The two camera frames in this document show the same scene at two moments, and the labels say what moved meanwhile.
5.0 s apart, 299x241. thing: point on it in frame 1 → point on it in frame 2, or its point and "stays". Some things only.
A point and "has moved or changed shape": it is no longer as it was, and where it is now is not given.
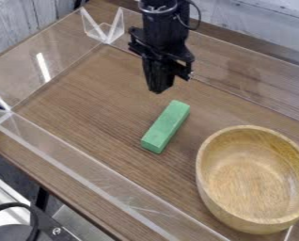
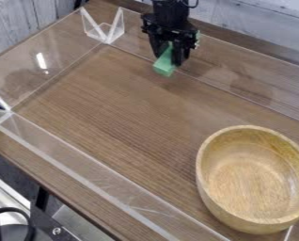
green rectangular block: (158, 137) has moved or changed shape
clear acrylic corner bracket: (105, 32) stays
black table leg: (42, 198) stays
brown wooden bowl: (254, 176) stays
